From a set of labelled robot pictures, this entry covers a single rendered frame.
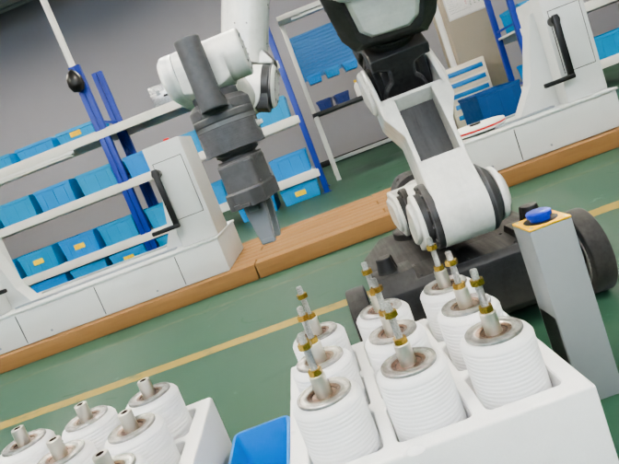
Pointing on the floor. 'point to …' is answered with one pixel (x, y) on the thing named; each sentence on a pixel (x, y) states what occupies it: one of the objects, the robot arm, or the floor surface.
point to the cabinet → (467, 84)
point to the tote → (491, 102)
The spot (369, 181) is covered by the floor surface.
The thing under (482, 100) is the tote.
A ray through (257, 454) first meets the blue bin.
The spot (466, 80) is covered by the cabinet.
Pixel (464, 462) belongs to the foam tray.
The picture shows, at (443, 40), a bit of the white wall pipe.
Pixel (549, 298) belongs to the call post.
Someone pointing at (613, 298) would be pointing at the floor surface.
